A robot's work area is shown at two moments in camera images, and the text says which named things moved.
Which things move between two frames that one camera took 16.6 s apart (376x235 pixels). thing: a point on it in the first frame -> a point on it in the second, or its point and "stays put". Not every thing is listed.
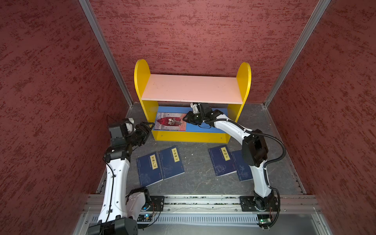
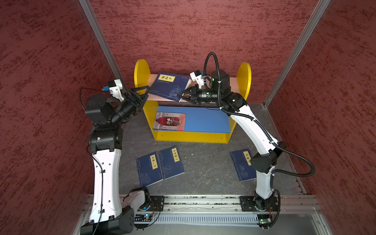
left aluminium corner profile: (89, 11) stays put
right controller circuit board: (264, 219) stays put
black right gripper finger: (189, 118) -> (187, 99)
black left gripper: (145, 130) -> (136, 105)
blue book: (222, 160) -> (169, 85)
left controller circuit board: (144, 218) stays put
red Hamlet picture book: (172, 121) stays put
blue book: (149, 170) stays put
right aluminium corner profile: (297, 52) stays put
